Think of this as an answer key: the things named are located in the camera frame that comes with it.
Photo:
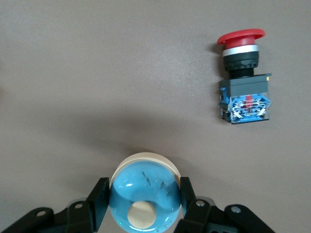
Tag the brown table cover mat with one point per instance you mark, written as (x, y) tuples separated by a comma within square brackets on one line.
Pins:
[(97, 72)]

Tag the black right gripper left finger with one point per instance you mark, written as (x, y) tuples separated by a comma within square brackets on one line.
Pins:
[(97, 201)]

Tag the light blue bell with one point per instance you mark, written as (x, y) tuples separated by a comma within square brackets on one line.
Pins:
[(145, 184)]

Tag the red mushroom push button switch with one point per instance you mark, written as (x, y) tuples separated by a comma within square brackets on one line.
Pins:
[(243, 89)]

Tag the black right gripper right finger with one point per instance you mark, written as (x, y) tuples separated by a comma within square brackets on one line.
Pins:
[(189, 201)]

